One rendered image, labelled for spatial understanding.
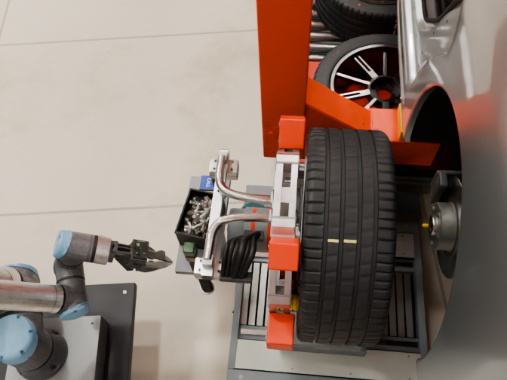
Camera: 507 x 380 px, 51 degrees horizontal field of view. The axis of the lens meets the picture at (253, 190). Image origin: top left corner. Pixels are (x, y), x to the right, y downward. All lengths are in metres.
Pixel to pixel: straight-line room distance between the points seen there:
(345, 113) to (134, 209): 1.24
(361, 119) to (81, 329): 1.33
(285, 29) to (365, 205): 0.60
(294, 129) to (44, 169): 1.79
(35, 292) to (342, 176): 0.96
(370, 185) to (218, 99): 1.81
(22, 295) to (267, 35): 1.05
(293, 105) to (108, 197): 1.28
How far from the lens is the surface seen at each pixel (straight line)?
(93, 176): 2.93
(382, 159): 1.45
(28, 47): 3.68
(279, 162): 1.48
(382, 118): 2.15
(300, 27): 1.64
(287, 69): 1.77
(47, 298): 1.74
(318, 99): 1.98
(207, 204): 2.06
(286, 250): 1.32
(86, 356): 2.13
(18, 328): 1.95
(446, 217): 1.69
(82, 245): 1.75
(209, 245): 1.49
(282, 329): 1.54
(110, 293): 2.29
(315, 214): 1.36
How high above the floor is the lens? 2.37
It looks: 61 degrees down
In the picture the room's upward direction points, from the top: 5 degrees counter-clockwise
